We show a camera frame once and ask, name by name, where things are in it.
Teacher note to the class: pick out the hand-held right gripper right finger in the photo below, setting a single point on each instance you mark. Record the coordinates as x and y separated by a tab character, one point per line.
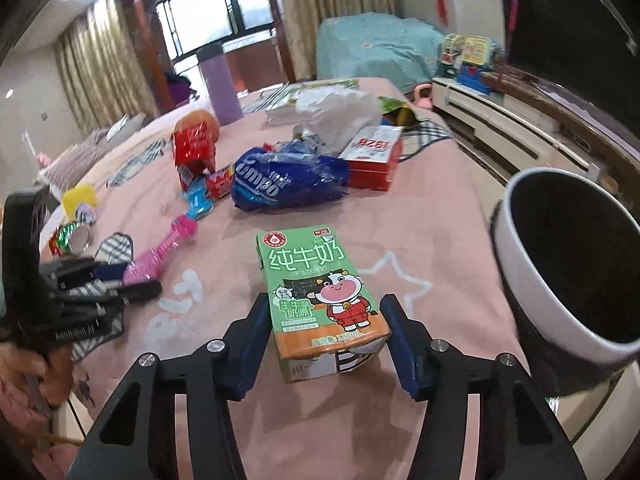
400	345

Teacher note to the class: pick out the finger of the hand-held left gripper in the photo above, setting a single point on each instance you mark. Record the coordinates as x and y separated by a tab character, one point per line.
135	291
107	273

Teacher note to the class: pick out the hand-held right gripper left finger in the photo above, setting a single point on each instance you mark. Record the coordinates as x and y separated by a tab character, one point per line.
252	345

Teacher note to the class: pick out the green milk carton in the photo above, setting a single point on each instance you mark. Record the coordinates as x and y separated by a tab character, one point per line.
310	280

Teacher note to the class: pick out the blue hair brush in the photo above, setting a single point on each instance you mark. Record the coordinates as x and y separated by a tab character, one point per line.
197	202

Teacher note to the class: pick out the white rimmed trash bin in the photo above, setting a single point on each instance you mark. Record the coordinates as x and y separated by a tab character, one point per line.
525	280

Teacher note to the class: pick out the red snack packet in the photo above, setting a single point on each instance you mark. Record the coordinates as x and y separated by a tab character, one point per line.
192	147

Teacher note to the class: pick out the blue plastic tissue package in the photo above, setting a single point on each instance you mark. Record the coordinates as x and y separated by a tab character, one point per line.
280	180

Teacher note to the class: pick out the person's left hand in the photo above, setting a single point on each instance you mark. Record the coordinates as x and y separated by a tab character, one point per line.
52	377

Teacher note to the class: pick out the pink toy bottle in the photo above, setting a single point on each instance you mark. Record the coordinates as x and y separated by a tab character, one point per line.
150	260

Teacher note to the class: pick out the green red foil wrapper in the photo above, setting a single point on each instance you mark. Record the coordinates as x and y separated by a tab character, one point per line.
67	237

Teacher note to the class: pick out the yellow plastic item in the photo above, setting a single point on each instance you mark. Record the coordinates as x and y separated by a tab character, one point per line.
80	197

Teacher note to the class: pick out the pillows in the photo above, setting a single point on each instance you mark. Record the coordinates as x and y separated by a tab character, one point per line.
85	150

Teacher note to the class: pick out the pink printed blanket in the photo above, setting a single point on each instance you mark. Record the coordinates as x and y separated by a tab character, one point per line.
440	220

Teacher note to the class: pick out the peach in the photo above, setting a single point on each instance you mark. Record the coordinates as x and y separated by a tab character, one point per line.
200	117

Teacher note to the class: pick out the red box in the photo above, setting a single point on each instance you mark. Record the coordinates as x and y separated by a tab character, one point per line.
370	160

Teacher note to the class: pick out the beige patterned curtain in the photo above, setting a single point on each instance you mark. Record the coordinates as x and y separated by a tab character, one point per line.
100	70
340	5

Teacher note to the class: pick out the purple bottle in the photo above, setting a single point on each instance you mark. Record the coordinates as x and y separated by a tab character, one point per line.
220	90

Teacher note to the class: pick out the green snack bag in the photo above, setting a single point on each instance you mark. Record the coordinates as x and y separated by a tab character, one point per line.
395	110

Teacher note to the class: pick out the white plastic bag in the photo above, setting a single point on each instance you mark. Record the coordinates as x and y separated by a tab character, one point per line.
340	115

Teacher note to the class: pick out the stack of books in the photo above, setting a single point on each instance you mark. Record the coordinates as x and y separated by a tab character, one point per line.
280	95

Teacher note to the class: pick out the white television cabinet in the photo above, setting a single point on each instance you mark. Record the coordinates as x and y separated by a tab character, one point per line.
500	120

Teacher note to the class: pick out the pink kettlebell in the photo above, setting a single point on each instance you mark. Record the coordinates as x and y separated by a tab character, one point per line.
424	97

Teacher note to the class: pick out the window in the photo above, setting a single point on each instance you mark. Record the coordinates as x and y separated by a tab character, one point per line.
215	15

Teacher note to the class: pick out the colourful toy set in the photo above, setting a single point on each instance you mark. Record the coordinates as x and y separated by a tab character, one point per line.
472	62

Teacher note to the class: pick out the teal covered furniture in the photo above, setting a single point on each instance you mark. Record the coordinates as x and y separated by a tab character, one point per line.
370	50

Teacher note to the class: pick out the television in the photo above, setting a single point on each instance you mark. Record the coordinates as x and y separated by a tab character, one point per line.
565	25

